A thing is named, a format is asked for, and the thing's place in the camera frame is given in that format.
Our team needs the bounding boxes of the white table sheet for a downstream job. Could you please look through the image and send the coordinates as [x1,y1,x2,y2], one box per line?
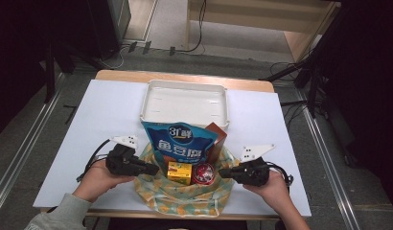
[33,79,312,219]

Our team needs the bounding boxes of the white plastic tray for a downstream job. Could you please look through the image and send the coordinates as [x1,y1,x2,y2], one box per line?
[140,80,230,131]

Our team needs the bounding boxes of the black metal stand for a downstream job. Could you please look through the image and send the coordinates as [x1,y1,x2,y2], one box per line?
[261,0,349,120]

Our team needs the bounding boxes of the black floor cables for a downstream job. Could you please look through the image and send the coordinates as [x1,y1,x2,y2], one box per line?
[268,61,315,121]

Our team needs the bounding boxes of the light wooden shelf unit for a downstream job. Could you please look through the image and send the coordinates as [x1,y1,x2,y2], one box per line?
[184,0,342,63]

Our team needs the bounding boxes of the person's left hand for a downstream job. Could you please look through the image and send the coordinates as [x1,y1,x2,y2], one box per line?
[72,159,135,203]

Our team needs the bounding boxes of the lemon print cloth bag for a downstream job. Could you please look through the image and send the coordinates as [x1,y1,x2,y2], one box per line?
[133,142,241,219]

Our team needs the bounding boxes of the blue snack pouch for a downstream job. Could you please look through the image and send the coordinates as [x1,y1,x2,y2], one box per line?
[141,121,220,170]

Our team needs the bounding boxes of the black hanging cable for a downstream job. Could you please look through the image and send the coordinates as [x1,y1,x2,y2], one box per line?
[184,0,208,54]

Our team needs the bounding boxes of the right hand-held gripper cable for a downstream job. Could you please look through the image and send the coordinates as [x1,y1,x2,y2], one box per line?
[266,160,295,194]

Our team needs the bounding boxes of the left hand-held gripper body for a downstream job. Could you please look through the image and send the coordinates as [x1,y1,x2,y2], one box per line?
[104,135,140,176]

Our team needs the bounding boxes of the wooden table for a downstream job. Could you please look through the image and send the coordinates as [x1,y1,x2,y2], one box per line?
[39,69,288,222]

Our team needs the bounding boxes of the person's right hand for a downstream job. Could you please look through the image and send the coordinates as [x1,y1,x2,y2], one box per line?
[242,170,293,209]

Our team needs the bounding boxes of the yellow drink carton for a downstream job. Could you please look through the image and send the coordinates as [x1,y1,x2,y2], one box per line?
[166,160,194,187]

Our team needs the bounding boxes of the brown cookie box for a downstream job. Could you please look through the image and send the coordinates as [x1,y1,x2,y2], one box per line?
[204,122,228,166]

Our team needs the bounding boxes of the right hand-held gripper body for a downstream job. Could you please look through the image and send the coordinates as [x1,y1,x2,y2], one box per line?
[238,143,277,188]

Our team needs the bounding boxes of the white floor cable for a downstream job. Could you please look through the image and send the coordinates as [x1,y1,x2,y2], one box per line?
[100,47,126,70]

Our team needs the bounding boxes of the aluminium floor rail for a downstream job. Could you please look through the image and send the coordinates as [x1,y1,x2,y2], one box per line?
[295,90,362,230]
[0,72,66,219]

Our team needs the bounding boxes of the dark cabinet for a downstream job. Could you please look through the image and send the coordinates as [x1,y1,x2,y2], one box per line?
[49,0,132,63]

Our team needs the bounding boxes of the red lid candy jar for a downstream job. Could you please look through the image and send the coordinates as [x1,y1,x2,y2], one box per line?
[191,162,217,186]

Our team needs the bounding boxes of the left hand-held gripper cable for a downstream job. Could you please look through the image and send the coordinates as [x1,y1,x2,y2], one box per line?
[76,138,111,184]

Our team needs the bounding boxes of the hand-held gripper cable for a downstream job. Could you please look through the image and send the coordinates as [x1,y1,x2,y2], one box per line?
[266,160,295,194]
[76,138,111,184]

